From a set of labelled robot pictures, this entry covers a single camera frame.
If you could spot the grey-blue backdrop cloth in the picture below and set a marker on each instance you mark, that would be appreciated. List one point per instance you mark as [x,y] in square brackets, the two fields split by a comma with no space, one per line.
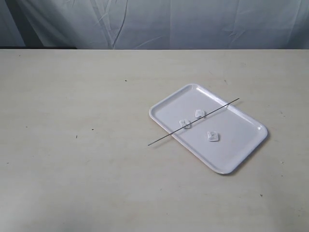
[155,24]

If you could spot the white foam piece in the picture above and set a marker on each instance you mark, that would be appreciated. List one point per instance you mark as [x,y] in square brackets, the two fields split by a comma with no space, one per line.
[213,136]
[185,124]

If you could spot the white rectangular plastic tray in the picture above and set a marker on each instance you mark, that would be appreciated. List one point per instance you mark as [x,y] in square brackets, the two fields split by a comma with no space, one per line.
[240,134]

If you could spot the white foam piece end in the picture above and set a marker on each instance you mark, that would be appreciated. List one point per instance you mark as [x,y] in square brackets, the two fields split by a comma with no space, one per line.
[200,113]

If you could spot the thin metal skewer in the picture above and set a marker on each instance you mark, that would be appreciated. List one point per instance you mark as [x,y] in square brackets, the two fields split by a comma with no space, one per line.
[224,106]

